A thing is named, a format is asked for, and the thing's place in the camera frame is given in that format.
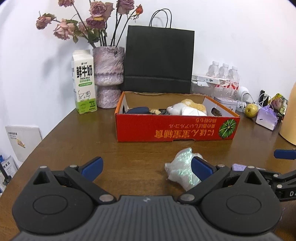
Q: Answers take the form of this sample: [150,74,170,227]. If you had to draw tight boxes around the clear water bottle right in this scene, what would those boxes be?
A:
[228,66,240,99]

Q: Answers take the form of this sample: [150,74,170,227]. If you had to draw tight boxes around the white cloth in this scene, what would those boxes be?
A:
[181,106,207,116]

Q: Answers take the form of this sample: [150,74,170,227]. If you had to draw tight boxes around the white charging cables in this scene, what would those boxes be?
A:
[240,91,273,110]

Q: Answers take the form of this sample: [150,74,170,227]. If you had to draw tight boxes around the clear water bottle left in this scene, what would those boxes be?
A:
[206,61,219,77]

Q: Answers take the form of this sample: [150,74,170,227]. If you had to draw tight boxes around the clear food container with lid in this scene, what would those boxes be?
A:
[191,81,215,97]

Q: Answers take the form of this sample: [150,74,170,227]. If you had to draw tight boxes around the purple textured flower vase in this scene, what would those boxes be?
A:
[93,47,125,108]

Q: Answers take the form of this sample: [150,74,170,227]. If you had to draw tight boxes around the purple tissue packet bag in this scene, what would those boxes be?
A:
[255,105,278,131]

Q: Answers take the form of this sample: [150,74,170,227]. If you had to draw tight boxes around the dried pink roses bouquet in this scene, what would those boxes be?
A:
[36,1,144,48]

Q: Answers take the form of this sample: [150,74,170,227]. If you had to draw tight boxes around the yellow thermos jug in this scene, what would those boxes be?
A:
[280,83,296,146]

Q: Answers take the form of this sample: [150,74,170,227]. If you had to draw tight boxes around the purple woven drawstring pouch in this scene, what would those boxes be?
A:
[231,164,247,171]

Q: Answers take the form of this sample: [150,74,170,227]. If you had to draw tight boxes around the small white desk fan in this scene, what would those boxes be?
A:
[236,86,250,112]

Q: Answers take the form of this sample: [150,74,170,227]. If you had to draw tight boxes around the black paper shopping bag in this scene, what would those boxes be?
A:
[121,9,195,94]

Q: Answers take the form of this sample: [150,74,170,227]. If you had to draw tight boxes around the small wooden block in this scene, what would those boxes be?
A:
[149,109,161,115]

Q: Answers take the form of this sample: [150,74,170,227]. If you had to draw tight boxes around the colourful snack packet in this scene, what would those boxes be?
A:
[271,93,288,118]

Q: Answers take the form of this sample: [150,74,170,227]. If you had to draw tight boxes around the iridescent crumpled plastic bag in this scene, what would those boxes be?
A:
[165,148,203,191]

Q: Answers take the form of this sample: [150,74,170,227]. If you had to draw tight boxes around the yellow green apple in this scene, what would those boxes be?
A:
[244,103,258,118]

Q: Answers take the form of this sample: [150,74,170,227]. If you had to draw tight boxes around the yellow white hamster plush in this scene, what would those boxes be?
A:
[166,99,207,116]

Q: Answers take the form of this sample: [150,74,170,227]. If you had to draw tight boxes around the white green milk carton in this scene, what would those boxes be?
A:
[71,50,97,114]

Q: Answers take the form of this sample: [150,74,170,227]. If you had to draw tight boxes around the white flat carton box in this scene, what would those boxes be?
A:
[192,75,230,85]

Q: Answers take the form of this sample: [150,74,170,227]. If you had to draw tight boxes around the clear water bottle middle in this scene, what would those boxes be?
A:
[217,63,230,96]

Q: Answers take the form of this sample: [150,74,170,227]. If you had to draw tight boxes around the navy blue zip pouch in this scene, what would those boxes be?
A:
[126,106,150,114]

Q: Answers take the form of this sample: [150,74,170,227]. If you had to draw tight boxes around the pale floral tin box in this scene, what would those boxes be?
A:
[214,97,237,112]

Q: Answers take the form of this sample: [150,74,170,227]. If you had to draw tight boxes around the clear water bottle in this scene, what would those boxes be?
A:
[217,63,230,96]
[206,61,219,77]
[228,66,240,99]

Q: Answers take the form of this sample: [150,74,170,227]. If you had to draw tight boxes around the red cardboard pumpkin box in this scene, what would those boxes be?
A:
[115,91,240,142]

